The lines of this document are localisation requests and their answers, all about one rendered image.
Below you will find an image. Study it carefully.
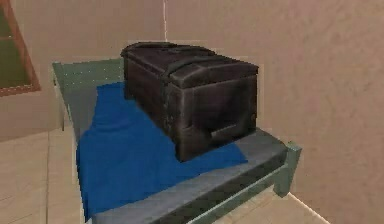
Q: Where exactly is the dark brown chest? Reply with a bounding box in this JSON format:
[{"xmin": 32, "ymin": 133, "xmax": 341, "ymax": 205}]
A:
[{"xmin": 120, "ymin": 41, "xmax": 260, "ymax": 163}]

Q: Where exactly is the green framed bed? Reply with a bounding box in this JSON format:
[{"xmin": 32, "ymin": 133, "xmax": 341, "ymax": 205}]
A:
[{"xmin": 51, "ymin": 58, "xmax": 303, "ymax": 224}]

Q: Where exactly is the blue blanket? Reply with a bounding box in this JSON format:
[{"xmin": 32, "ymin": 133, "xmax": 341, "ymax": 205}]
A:
[{"xmin": 75, "ymin": 81, "xmax": 249, "ymax": 222}]

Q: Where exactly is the brown framed window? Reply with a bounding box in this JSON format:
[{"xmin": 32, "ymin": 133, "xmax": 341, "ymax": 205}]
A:
[{"xmin": 0, "ymin": 0, "xmax": 42, "ymax": 98}]

